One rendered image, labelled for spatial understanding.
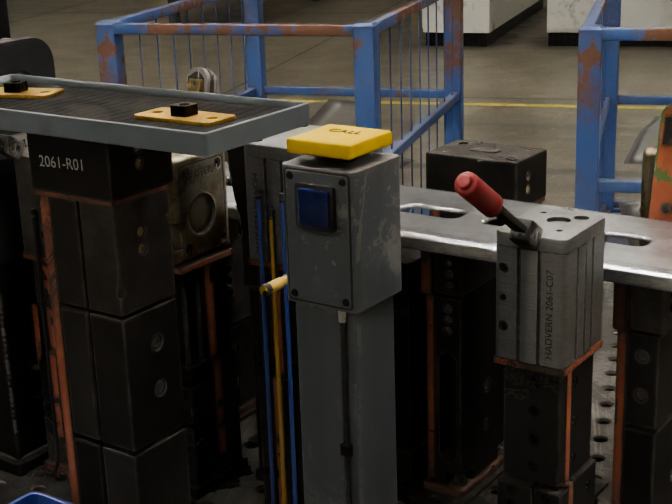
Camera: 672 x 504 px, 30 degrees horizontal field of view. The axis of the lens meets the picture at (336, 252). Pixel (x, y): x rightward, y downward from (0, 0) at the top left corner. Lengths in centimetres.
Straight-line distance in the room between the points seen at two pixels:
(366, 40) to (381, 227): 234
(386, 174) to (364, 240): 6
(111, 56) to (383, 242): 264
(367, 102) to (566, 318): 230
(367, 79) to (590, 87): 58
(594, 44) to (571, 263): 212
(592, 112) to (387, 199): 223
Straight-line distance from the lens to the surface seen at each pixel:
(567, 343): 108
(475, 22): 936
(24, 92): 121
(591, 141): 320
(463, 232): 126
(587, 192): 323
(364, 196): 94
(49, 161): 113
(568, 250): 105
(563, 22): 931
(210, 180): 132
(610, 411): 160
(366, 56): 330
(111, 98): 117
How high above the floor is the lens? 136
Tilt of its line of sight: 17 degrees down
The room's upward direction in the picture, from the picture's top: 2 degrees counter-clockwise
